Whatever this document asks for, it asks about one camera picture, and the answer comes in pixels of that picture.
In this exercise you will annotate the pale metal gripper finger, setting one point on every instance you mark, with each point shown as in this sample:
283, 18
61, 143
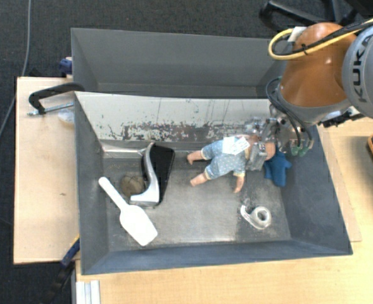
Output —
255, 160

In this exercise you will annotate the doll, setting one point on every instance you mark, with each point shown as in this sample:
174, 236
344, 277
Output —
224, 161

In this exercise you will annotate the blue cloth mitt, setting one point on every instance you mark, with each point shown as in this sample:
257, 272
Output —
276, 168

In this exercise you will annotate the grey metal bin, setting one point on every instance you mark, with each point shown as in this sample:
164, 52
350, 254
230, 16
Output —
199, 214

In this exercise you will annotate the brown-grey round stone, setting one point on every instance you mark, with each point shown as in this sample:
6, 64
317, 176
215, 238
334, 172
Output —
131, 185

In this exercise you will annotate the white plastic scoop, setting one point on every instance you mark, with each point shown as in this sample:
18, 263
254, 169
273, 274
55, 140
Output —
135, 220

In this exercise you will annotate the black cylinder on white bracket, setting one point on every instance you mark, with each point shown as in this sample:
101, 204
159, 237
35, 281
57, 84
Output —
338, 119

